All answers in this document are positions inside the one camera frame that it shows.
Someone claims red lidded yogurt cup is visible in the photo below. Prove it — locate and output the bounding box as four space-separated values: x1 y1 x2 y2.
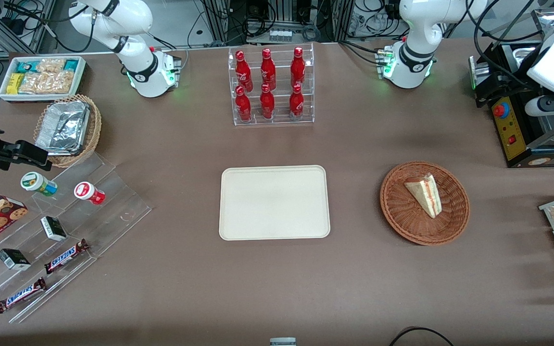
74 181 106 206

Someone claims small black carton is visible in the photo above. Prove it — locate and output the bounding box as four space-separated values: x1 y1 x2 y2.
0 248 32 271
40 216 68 242

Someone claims light wicker basket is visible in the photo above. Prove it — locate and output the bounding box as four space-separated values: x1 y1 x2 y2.
33 94 102 168

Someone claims round brown wicker basket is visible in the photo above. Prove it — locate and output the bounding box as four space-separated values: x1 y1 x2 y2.
380 161 471 247

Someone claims green lidded yogurt cup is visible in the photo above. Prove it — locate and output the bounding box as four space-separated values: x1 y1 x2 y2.
20 171 58 197

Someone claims small clear cracker bag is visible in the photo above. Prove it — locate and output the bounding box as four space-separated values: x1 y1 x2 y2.
36 58 66 75

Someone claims red cola bottle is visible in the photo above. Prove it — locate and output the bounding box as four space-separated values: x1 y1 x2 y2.
259 84 276 120
290 47 306 88
235 50 254 92
235 86 252 123
260 48 277 91
289 84 305 121

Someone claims cream rectangular tray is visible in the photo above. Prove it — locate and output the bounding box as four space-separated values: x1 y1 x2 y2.
219 165 331 241

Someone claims triangular sandwich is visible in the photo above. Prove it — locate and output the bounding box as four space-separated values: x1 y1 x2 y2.
404 173 443 219

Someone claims snickers chocolate bar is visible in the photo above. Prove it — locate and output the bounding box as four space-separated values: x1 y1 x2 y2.
44 238 90 275
0 277 47 314

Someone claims aluminium foil container stack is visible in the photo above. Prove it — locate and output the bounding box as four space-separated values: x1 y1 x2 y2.
35 100 90 156

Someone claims clear acrylic stepped stand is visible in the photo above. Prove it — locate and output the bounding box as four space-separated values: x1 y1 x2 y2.
0 152 153 324

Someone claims black cable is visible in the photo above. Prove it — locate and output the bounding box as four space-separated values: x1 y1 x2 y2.
388 326 455 346

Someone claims clear acrylic bottle rack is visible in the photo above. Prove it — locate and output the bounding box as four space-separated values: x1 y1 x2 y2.
227 42 315 127

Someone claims white rectangular snack bin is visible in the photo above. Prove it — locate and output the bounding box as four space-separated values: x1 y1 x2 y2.
0 55 87 103

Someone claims large clear cracker bag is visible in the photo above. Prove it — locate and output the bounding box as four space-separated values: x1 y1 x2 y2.
19 71 75 95

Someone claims black food warmer machine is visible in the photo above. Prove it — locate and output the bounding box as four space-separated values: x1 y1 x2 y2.
468 7 554 169

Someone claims yellow snack pack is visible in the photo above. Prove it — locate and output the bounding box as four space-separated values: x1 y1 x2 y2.
6 73 25 95

